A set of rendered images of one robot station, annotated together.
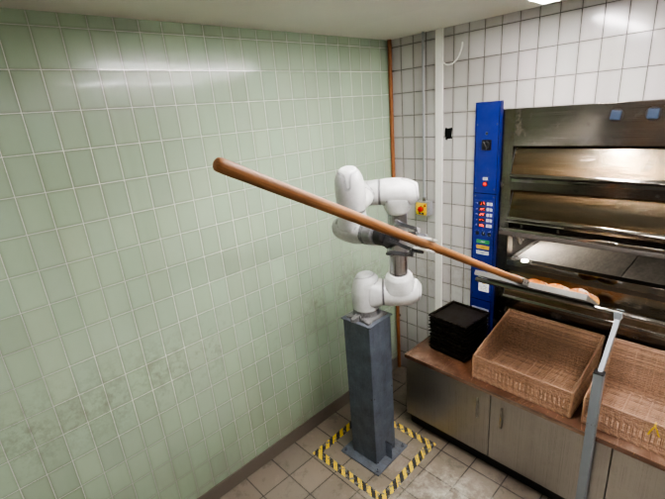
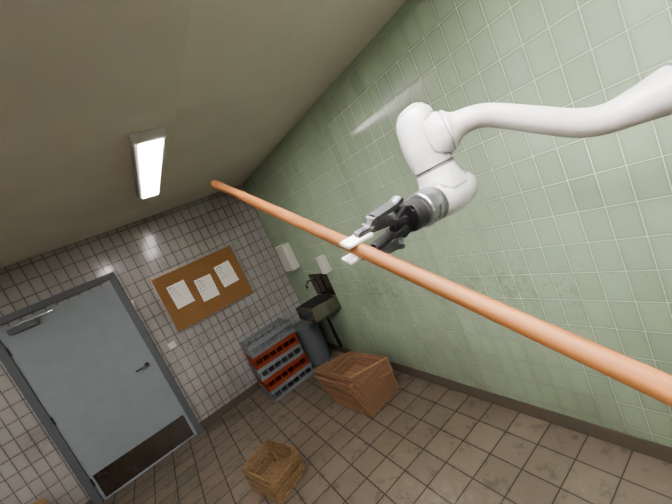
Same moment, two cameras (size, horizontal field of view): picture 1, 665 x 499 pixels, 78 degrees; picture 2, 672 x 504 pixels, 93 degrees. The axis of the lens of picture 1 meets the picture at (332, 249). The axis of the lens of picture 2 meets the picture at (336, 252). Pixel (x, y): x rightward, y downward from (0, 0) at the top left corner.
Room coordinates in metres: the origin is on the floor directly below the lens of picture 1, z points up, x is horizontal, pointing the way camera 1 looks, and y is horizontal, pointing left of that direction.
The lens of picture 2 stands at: (1.39, -0.96, 1.83)
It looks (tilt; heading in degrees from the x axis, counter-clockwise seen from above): 8 degrees down; 103
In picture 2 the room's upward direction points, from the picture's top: 24 degrees counter-clockwise
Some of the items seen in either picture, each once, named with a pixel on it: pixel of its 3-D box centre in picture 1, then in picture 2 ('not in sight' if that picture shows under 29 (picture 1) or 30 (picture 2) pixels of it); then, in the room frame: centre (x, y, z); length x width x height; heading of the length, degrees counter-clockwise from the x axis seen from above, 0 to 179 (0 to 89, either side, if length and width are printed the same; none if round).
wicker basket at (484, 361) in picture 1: (535, 356); not in sight; (2.06, -1.14, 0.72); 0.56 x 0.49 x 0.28; 42
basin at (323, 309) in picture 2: not in sight; (321, 315); (0.13, 2.50, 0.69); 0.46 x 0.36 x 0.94; 133
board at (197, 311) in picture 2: not in sight; (205, 286); (-1.15, 2.60, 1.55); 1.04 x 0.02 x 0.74; 43
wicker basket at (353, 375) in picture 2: not in sight; (352, 369); (0.45, 1.76, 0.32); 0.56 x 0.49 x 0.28; 141
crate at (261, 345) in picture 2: not in sight; (267, 336); (-0.64, 2.51, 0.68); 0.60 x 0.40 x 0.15; 43
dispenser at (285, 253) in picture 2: not in sight; (287, 257); (-0.12, 2.95, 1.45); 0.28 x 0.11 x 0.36; 133
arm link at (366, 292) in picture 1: (366, 289); not in sight; (2.20, -0.18, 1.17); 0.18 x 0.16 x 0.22; 80
